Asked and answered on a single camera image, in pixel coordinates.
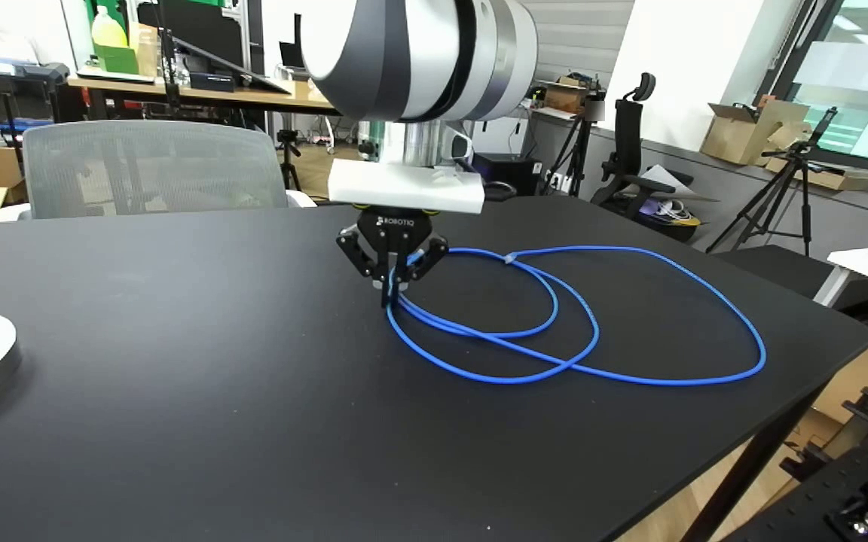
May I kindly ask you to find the black slim tripod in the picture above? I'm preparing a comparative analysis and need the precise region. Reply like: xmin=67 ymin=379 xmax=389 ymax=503
xmin=543 ymin=94 xmax=600 ymax=200

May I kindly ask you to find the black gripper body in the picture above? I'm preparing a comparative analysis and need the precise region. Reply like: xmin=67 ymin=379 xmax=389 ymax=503
xmin=346 ymin=206 xmax=446 ymax=272

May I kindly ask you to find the black camera tripod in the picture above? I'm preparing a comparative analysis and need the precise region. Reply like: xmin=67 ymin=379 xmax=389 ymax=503
xmin=705 ymin=103 xmax=844 ymax=259

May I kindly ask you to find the green poster board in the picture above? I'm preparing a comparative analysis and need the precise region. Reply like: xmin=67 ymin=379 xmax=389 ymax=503
xmin=59 ymin=0 xmax=159 ymax=84

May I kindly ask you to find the dark computer tower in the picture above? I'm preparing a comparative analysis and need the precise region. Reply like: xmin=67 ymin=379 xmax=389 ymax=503
xmin=479 ymin=151 xmax=540 ymax=203

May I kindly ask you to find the blue ethernet cable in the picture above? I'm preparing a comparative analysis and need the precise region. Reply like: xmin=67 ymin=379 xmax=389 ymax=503
xmin=382 ymin=242 xmax=772 ymax=391

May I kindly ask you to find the white cabinet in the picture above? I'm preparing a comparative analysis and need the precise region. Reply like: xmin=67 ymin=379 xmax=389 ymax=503
xmin=451 ymin=115 xmax=537 ymax=161

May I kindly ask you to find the black monitor on arm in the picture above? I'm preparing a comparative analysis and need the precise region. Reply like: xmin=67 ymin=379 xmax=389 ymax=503
xmin=134 ymin=0 xmax=294 ymax=99

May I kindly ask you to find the black office chair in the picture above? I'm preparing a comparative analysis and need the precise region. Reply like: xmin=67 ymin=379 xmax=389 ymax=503
xmin=593 ymin=68 xmax=702 ymax=243

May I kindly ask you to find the white wrist mount plate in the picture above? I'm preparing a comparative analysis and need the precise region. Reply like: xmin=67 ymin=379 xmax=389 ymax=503
xmin=326 ymin=156 xmax=488 ymax=216

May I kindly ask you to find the black table leg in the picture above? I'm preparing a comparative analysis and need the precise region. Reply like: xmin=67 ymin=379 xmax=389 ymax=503
xmin=679 ymin=401 xmax=820 ymax=542

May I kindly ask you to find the open cardboard box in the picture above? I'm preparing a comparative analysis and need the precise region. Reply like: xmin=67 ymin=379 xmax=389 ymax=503
xmin=700 ymin=94 xmax=813 ymax=170

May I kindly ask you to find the grey mesh office chair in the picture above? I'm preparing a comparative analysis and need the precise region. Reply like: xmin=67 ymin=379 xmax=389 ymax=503
xmin=19 ymin=118 xmax=294 ymax=223

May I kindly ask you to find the black metal equipment frame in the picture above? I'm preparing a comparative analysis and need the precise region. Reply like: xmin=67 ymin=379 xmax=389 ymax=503
xmin=724 ymin=388 xmax=868 ymax=542

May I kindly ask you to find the black storage crate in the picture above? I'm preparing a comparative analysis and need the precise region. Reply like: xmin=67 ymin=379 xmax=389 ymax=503
xmin=0 ymin=57 xmax=73 ymax=131

